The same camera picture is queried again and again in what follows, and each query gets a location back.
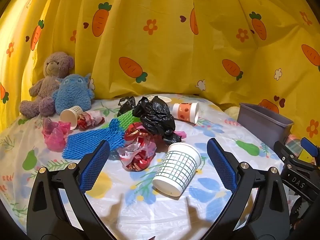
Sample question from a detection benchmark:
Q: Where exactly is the yellow carrot-print curtain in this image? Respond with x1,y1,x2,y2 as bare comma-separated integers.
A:
0,0,320,143

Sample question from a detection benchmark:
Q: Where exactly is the orange fruit-print paper cup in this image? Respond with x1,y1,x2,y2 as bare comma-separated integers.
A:
172,102,200,125

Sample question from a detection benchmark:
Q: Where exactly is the purple teddy bear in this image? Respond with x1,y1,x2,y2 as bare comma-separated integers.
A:
19,52,75,118

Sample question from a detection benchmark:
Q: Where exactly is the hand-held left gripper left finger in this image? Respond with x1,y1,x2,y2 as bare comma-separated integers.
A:
26,140,118,240

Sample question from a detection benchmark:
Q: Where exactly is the blue foam net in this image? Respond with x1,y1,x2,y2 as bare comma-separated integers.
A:
62,119,125,160

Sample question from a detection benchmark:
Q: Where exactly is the pink plastic bag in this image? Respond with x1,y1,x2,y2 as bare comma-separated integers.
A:
42,117,73,152

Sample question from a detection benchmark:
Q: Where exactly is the pastel striped tissue pack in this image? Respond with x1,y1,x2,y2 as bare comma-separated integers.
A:
285,134,303,155

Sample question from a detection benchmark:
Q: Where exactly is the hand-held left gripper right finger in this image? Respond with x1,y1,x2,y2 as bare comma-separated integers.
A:
207,137,294,240

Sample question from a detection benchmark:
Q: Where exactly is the large black plastic bag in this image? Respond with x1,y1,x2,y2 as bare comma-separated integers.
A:
132,96,182,145

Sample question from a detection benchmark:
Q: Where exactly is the grey plastic bin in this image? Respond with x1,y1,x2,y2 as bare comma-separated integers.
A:
236,102,294,150

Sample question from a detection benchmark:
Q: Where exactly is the green foam net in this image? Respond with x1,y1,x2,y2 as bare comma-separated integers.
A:
107,110,140,130

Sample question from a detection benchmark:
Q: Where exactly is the large grid-print paper cup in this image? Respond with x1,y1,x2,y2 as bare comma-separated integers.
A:
152,142,202,197

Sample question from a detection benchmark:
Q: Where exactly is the floral plastic table cover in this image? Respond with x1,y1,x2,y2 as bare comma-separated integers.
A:
0,94,300,240

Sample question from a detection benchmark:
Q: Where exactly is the small black plastic bag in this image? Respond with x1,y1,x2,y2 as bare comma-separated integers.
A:
117,96,136,117

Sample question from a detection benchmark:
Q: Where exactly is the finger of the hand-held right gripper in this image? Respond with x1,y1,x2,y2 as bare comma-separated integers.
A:
300,137,320,165
274,141,300,167

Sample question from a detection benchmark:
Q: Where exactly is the large red white wrapper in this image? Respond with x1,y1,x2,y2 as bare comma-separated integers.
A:
117,124,157,172

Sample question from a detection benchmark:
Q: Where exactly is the small red white wrapper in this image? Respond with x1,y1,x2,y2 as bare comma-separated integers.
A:
77,109,105,130

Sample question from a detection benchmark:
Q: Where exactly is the blue plush toy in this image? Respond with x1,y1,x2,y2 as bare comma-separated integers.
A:
52,74,95,115

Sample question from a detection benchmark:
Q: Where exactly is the small grid-print paper cup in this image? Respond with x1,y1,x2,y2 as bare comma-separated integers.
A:
60,106,83,130

